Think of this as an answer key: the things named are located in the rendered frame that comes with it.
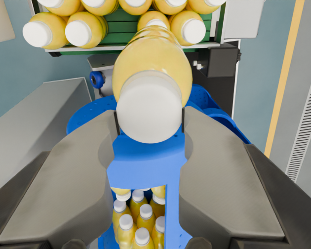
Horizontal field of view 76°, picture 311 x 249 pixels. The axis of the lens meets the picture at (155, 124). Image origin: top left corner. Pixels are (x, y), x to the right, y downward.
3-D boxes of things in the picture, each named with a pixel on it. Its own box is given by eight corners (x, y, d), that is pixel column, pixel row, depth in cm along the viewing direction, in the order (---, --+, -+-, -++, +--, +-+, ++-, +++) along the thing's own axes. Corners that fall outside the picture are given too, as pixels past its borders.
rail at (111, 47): (50, 49, 47) (45, 52, 44) (49, 46, 47) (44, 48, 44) (215, 45, 50) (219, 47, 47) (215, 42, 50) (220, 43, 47)
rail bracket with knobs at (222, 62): (189, 67, 57) (199, 78, 48) (191, 41, 54) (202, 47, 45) (222, 66, 58) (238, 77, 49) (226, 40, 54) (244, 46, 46)
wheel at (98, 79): (98, 91, 49) (105, 89, 50) (95, 73, 47) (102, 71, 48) (89, 87, 52) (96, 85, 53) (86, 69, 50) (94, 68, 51)
